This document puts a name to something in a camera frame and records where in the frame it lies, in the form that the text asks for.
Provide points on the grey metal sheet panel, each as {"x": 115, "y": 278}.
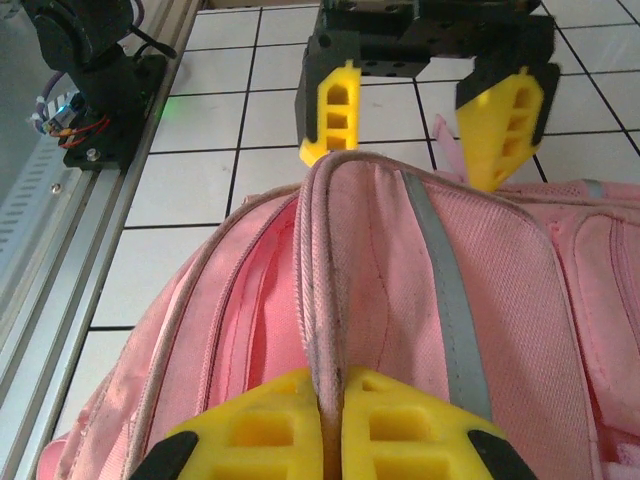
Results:
{"x": 12, "y": 100}

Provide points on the aluminium mounting rail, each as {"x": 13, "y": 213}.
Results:
{"x": 75, "y": 240}

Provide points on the pink school backpack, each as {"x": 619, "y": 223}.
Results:
{"x": 400, "y": 300}

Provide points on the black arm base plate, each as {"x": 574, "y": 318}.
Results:
{"x": 130, "y": 100}

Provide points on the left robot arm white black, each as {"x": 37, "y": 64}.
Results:
{"x": 65, "y": 30}

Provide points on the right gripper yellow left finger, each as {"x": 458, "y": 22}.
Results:
{"x": 260, "y": 435}

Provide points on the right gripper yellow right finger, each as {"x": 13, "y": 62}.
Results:
{"x": 415, "y": 435}

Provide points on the small circuit board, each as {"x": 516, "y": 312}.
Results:
{"x": 60, "y": 117}

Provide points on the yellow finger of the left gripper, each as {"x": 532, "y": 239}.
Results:
{"x": 505, "y": 130}
{"x": 332, "y": 115}

